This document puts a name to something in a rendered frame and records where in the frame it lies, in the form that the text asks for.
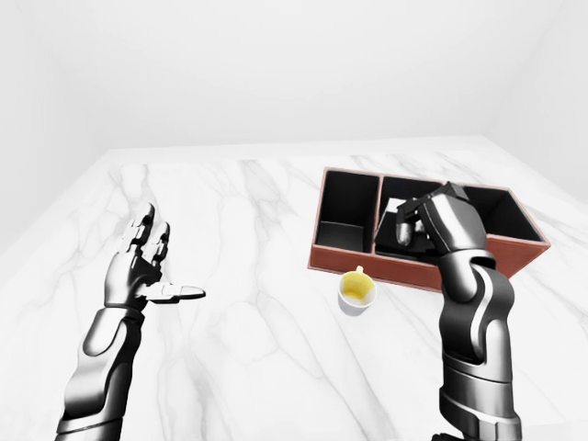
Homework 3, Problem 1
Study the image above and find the red-brown desk caddy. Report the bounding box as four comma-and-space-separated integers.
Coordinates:
306, 166, 551, 294

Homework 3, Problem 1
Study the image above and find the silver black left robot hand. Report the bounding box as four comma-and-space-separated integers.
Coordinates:
104, 203, 207, 310

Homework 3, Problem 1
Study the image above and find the white mug with yellow inside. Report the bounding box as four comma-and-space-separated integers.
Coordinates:
337, 265, 378, 318

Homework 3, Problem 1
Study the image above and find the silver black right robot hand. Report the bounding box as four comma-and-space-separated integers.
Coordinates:
395, 181, 489, 255

